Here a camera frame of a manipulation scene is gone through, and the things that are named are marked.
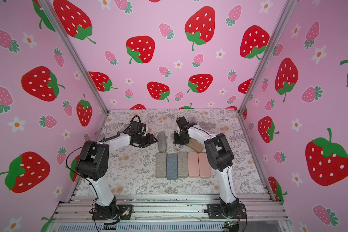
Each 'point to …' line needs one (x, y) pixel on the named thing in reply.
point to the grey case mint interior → (161, 165)
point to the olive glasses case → (195, 145)
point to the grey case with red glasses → (182, 164)
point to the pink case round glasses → (205, 170)
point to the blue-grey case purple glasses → (172, 166)
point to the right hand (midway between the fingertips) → (178, 141)
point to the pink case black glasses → (193, 167)
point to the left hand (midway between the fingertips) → (156, 141)
